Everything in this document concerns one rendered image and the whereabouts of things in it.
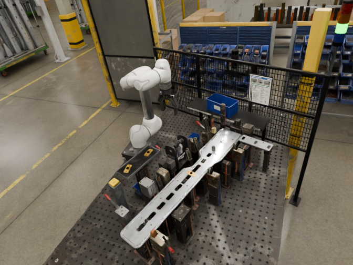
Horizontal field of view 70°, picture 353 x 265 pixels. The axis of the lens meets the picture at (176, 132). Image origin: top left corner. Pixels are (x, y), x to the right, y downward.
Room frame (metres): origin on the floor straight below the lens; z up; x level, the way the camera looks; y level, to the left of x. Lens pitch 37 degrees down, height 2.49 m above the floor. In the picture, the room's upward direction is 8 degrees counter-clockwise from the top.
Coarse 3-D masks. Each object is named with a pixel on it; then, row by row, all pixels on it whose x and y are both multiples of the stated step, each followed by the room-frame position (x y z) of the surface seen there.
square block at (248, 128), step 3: (246, 123) 1.92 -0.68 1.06; (243, 126) 1.88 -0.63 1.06; (246, 126) 1.87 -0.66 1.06; (249, 126) 1.86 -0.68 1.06; (252, 126) 1.86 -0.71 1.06; (243, 129) 1.86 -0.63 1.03; (246, 129) 1.84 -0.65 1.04; (249, 129) 1.83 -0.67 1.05; (252, 129) 1.86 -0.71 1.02; (243, 132) 1.87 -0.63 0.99; (246, 132) 1.84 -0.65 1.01; (249, 132) 1.82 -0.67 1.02; (252, 132) 1.87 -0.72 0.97; (246, 135) 1.84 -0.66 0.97; (249, 135) 1.82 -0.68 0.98; (252, 135) 1.87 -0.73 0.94; (243, 138) 1.86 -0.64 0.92
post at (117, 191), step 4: (120, 184) 1.30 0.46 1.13; (112, 188) 1.26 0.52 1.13; (116, 188) 1.27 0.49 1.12; (120, 188) 1.29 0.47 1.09; (112, 192) 1.28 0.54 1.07; (116, 192) 1.26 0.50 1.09; (120, 192) 1.28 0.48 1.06; (116, 196) 1.25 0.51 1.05; (120, 196) 1.28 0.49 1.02; (116, 200) 1.29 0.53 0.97; (120, 200) 1.27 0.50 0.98; (124, 200) 1.29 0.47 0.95; (120, 204) 1.26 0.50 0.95; (124, 204) 1.28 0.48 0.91; (128, 208) 1.30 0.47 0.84; (132, 216) 1.31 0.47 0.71
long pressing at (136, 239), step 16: (208, 144) 1.76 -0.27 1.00; (224, 144) 1.73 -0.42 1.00; (208, 160) 1.55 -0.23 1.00; (176, 176) 1.41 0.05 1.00; (192, 176) 1.39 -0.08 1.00; (160, 192) 1.27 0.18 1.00; (176, 192) 1.25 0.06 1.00; (144, 208) 1.15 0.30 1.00; (128, 224) 1.04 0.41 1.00; (160, 224) 1.01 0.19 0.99; (128, 240) 0.92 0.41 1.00; (144, 240) 0.90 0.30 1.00
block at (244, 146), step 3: (240, 144) 1.72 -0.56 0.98; (243, 144) 1.71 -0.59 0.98; (240, 147) 1.68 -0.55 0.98; (243, 147) 1.67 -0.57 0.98; (246, 147) 1.67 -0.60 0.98; (249, 147) 1.67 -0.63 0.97; (246, 150) 1.64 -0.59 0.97; (249, 150) 1.68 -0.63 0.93; (246, 153) 1.64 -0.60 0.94; (246, 156) 1.64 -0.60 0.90; (246, 159) 1.67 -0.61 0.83; (246, 162) 1.66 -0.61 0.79; (246, 165) 1.67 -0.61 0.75; (243, 168) 1.66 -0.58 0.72; (246, 168) 1.66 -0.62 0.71
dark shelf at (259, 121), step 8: (192, 104) 2.45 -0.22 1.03; (200, 104) 2.43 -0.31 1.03; (208, 112) 2.25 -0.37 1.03; (240, 112) 2.16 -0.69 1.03; (248, 112) 2.14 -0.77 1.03; (232, 120) 2.04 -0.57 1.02; (248, 120) 1.99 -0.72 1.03; (256, 120) 1.98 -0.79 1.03; (264, 120) 1.96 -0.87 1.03; (256, 128) 1.87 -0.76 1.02; (264, 128) 1.87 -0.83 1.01
